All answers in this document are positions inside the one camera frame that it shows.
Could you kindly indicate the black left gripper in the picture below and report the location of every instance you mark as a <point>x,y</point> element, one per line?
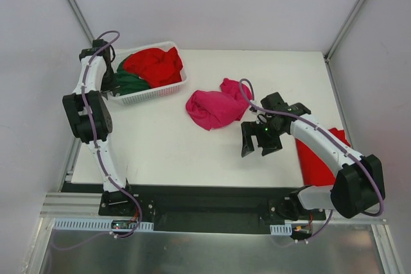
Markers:
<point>108,85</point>

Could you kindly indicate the right aluminium frame post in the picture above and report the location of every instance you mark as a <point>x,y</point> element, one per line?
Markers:
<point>344,29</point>

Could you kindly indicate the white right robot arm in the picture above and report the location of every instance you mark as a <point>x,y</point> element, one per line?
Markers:
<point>359,185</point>

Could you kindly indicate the folded red t shirt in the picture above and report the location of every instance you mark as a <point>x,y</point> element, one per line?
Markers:
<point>319,158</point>

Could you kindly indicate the green t shirt in basket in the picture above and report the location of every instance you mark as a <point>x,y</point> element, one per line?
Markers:
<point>128,83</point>

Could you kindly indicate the pink t shirt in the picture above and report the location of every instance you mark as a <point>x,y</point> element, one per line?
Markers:
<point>212,110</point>

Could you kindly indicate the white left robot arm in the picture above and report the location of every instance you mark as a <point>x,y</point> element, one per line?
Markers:
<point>88,115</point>

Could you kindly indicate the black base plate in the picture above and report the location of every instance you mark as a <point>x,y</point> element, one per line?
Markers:
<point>205,209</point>

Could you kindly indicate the red t shirt in basket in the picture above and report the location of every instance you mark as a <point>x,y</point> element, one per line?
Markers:
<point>156,66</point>

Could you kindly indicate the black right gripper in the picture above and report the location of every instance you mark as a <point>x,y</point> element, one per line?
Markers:
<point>260,135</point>

